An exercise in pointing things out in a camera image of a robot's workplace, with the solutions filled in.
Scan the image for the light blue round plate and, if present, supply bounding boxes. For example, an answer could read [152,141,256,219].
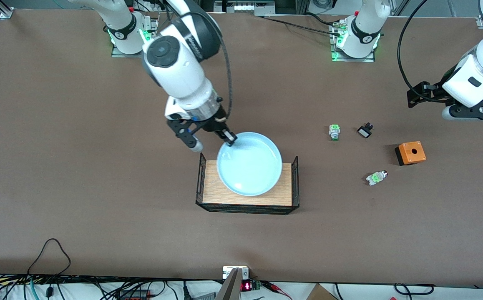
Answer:
[217,132,283,197]

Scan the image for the green white switch component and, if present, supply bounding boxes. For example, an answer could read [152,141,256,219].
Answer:
[366,170,389,186]

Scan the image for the orange button box with hole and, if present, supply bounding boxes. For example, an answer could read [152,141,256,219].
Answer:
[395,141,427,166]

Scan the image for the grey metal bar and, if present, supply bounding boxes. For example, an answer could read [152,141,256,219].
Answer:
[216,268,243,300]

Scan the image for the red black clip leads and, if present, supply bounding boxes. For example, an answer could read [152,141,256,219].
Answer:
[262,281,293,300]

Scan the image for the brown cardboard piece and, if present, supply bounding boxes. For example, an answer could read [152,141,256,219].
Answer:
[306,283,339,300]

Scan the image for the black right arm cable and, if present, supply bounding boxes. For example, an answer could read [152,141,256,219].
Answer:
[158,0,234,123]

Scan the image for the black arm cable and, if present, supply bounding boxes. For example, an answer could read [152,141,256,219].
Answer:
[158,0,234,123]
[397,0,446,103]

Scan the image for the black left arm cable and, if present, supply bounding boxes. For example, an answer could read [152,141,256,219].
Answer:
[397,0,446,103]

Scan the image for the black wire rack wooden shelf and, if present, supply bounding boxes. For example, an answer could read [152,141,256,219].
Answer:
[196,152,300,215]

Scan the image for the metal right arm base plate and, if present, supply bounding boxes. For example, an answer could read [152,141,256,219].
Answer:
[111,17,158,58]

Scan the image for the aluminium frame with lights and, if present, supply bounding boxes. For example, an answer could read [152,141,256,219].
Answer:
[214,0,275,16]

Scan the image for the black cable across table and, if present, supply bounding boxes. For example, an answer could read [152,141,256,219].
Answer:
[258,15,342,36]

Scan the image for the small metal bracket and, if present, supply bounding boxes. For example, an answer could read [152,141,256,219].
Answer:
[223,266,249,280]

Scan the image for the black looped thin cable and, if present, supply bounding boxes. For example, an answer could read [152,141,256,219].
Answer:
[28,238,72,278]

